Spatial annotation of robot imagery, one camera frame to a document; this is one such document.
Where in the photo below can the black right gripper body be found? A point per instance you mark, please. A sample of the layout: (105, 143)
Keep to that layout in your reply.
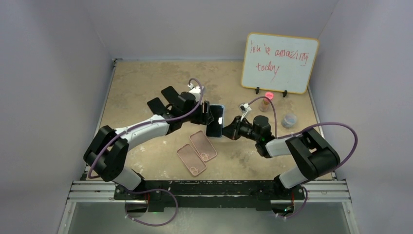
(244, 129)

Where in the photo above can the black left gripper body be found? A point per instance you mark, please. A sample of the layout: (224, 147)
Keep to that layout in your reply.
(197, 117)

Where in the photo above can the black phone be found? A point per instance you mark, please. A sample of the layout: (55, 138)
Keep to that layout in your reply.
(170, 94)

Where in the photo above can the pink phone case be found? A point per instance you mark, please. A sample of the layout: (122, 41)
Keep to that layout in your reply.
(191, 160)
(203, 146)

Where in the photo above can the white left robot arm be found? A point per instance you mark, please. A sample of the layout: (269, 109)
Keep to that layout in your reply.
(106, 154)

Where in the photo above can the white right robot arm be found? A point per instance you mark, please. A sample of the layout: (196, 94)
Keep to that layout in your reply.
(312, 154)

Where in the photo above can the pink capped bottle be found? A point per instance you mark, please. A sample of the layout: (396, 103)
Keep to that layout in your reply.
(266, 101)

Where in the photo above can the small clear jar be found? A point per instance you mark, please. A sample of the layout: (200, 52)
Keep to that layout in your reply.
(289, 120)

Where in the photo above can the yellow framed whiteboard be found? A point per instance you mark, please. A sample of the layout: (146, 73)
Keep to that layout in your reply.
(278, 63)

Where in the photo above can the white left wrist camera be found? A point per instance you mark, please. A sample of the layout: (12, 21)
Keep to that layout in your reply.
(195, 90)

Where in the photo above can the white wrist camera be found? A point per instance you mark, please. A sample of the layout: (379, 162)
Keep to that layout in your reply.
(245, 109)
(195, 90)

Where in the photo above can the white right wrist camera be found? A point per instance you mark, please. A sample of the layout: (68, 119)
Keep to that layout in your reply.
(245, 109)

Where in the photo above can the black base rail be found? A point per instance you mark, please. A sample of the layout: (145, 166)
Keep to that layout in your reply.
(253, 194)

